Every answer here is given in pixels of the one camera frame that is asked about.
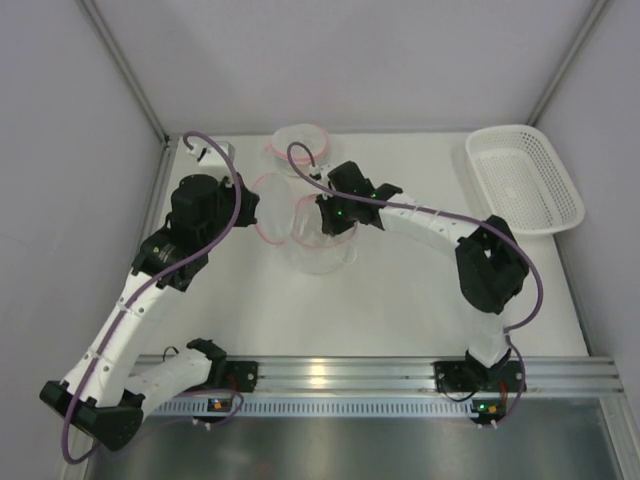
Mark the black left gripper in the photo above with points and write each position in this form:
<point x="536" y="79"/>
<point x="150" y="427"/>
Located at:
<point x="245" y="203"/>

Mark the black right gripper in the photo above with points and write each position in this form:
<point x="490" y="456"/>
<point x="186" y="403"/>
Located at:
<point x="327" y="215"/>

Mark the white mesh laundry bag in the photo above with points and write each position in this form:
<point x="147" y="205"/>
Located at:
<point x="295" y="227"/>
<point x="313" y="137"/>

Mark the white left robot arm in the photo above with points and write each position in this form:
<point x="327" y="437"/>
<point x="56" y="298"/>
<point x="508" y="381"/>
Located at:
<point x="101" y="396"/>

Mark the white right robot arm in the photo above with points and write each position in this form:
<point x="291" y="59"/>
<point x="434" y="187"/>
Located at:
<point x="489" y="271"/>

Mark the white plastic basket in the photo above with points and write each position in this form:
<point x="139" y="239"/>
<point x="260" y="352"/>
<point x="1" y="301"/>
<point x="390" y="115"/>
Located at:
<point x="519" y="176"/>

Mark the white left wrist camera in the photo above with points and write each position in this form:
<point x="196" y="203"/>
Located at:
<point x="208" y="157"/>

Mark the aluminium mounting rail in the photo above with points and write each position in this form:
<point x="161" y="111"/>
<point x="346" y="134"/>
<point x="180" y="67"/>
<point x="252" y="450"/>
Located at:
<point x="546" y="377"/>

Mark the white slotted cable duct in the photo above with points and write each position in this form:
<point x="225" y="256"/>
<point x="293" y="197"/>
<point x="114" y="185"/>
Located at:
<point x="338" y="407"/>

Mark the aluminium frame post left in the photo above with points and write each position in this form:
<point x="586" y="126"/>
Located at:
<point x="103" y="32"/>

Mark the aluminium frame post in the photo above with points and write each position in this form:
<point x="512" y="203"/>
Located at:
<point x="579" y="39"/>
<point x="103" y="32"/>

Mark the aluminium frame post right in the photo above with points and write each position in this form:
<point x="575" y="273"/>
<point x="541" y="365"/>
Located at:
<point x="579" y="39"/>

